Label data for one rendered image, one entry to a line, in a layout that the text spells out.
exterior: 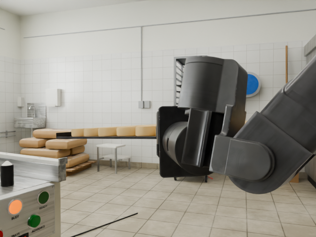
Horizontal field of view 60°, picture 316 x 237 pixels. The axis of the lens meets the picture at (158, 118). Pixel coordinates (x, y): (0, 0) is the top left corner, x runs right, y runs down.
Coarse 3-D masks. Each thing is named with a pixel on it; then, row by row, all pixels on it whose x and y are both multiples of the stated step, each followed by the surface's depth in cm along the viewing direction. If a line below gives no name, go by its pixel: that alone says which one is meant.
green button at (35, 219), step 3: (33, 216) 69; (36, 216) 70; (39, 216) 71; (30, 219) 69; (33, 219) 69; (36, 219) 70; (39, 219) 71; (30, 222) 69; (33, 222) 69; (36, 222) 70; (39, 222) 71; (30, 225) 69; (33, 225) 69; (36, 225) 70
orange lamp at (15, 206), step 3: (15, 201) 65; (18, 201) 66; (12, 204) 65; (15, 204) 65; (18, 204) 66; (21, 204) 67; (9, 207) 64; (12, 207) 65; (15, 207) 65; (18, 207) 66; (9, 210) 64; (12, 210) 65; (15, 210) 65; (18, 210) 66; (12, 213) 65; (15, 213) 65
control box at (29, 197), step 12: (12, 192) 68; (24, 192) 68; (36, 192) 71; (48, 192) 74; (0, 204) 63; (24, 204) 68; (36, 204) 71; (48, 204) 74; (0, 216) 63; (12, 216) 65; (24, 216) 68; (48, 216) 74; (0, 228) 63; (12, 228) 65; (24, 228) 68; (36, 228) 71; (48, 228) 74
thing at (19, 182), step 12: (0, 168) 73; (12, 168) 74; (0, 180) 73; (12, 180) 74; (24, 180) 80; (36, 180) 80; (0, 192) 68; (60, 204) 82; (60, 216) 82; (60, 228) 82
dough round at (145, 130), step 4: (136, 128) 55; (140, 128) 55; (144, 128) 54; (148, 128) 54; (152, 128) 55; (136, 132) 55; (140, 132) 55; (144, 132) 54; (148, 132) 54; (152, 132) 54
